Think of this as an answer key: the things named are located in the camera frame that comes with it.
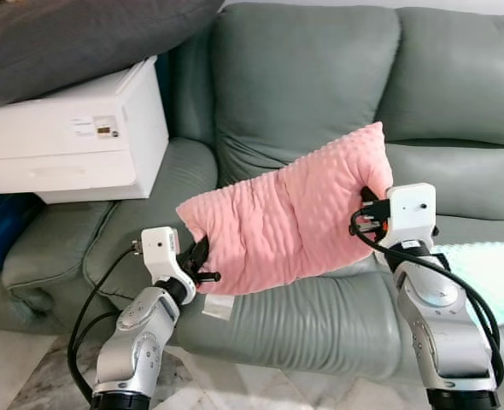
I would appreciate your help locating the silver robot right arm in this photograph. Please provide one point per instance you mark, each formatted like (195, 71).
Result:
(440, 325)

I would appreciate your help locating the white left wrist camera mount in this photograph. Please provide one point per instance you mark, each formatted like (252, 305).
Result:
(161, 249)

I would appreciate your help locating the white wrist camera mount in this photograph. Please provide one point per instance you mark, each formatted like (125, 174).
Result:
(411, 213)
(161, 249)

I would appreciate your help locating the dark blue bag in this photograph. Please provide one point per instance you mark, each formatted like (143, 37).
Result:
(0, 226)

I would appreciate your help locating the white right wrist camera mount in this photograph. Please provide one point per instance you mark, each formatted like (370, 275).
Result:
(411, 213)

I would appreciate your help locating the dark grey cushion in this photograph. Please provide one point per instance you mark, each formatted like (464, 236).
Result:
(73, 43)

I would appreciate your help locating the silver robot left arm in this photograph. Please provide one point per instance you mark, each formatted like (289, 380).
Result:
(141, 337)

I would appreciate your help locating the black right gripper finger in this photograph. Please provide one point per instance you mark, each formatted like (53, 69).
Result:
(370, 195)

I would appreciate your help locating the grey-green leather sofa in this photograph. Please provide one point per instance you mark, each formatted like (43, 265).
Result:
(303, 85)

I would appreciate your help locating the mint dotted plush pillow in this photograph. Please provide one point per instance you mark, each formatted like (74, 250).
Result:
(483, 278)

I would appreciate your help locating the pink dotted plush pillow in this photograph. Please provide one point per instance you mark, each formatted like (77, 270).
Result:
(295, 222)

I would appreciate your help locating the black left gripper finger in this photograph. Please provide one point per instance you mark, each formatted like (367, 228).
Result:
(202, 249)
(211, 276)

